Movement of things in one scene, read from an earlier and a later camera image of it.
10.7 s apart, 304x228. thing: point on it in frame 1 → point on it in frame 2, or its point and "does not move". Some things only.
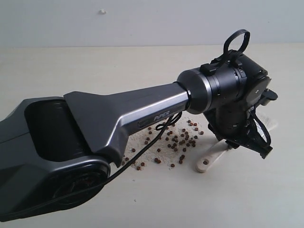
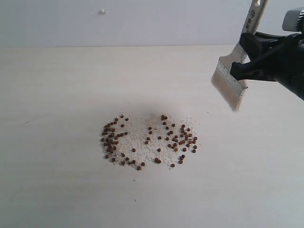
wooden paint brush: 220,149 → 232,90
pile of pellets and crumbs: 164,143 does not move
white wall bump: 102,12 does not move
